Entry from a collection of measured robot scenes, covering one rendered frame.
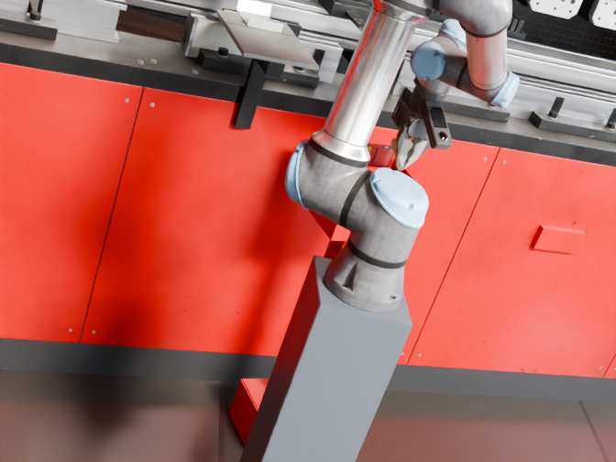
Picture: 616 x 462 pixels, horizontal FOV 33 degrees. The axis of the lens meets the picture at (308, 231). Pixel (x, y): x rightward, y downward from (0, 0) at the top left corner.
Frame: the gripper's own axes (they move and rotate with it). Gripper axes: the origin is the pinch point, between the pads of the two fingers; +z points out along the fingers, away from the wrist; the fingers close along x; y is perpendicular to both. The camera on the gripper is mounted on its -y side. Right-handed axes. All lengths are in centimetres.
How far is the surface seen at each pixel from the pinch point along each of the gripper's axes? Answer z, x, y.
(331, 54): -8.0, 6.0, 37.6
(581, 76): -7, -90, 54
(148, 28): 97, -33, 268
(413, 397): 85, -47, 10
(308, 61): -14.8, 23.7, 16.5
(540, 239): 27, -66, 13
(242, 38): -14.1, 36.8, 25.1
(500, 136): -0.6, -41.0, 20.2
